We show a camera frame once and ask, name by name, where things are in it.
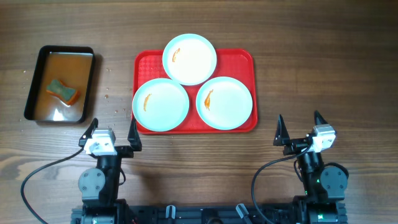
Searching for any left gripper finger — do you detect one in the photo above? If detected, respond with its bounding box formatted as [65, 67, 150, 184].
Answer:
[127, 118, 142, 151]
[78, 118, 98, 147]

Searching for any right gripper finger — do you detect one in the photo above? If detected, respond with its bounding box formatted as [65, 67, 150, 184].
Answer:
[314, 110, 328, 126]
[273, 114, 290, 146]

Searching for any orange green sponge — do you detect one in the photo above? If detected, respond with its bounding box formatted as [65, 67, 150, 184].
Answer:
[46, 80, 80, 106]

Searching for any white plate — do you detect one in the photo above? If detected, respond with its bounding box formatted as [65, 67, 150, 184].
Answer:
[195, 77, 254, 131]
[132, 78, 190, 132]
[162, 34, 217, 86]

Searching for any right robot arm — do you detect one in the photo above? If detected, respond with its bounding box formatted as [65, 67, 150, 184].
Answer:
[270, 111, 349, 224]

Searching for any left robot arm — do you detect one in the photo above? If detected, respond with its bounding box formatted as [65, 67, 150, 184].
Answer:
[70, 118, 142, 224]

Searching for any black water basin tray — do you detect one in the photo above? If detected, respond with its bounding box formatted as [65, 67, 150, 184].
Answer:
[24, 45, 96, 123]

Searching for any red plastic tray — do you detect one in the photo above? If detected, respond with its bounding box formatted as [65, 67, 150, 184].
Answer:
[132, 49, 258, 134]

